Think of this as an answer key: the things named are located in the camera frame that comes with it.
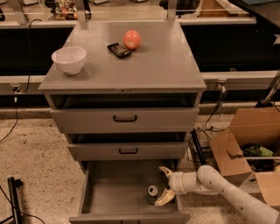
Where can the black stand at left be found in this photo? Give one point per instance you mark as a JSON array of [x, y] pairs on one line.
[[13, 200]]

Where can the cardboard box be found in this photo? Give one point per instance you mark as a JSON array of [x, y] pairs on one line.
[[250, 126]]

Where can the green bag in box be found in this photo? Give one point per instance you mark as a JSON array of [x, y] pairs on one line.
[[258, 151]]

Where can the green soda can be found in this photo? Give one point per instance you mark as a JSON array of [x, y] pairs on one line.
[[152, 194]]

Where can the grey drawer cabinet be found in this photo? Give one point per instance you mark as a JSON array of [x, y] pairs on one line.
[[162, 65]]

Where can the colourful objects on shelf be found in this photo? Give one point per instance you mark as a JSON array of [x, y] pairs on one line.
[[62, 9]]

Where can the grey drawer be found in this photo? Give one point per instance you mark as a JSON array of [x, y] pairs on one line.
[[115, 192], [128, 146], [104, 113]]

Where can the white bowl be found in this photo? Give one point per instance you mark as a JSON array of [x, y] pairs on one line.
[[70, 59]]

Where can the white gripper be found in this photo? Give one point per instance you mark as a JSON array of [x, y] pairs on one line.
[[175, 182]]

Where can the grey top drawer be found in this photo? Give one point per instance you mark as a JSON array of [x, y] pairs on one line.
[[104, 113]]

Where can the red apple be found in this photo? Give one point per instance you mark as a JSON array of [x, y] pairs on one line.
[[131, 39]]

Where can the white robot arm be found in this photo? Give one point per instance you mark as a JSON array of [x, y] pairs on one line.
[[208, 181]]

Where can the grey middle drawer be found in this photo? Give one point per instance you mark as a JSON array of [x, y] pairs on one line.
[[128, 146]]

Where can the black bar on floor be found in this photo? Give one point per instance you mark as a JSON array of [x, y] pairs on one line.
[[202, 153]]

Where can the black phone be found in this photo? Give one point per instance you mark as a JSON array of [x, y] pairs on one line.
[[119, 51]]

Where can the grey bottom drawer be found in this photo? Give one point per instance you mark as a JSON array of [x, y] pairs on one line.
[[115, 192]]

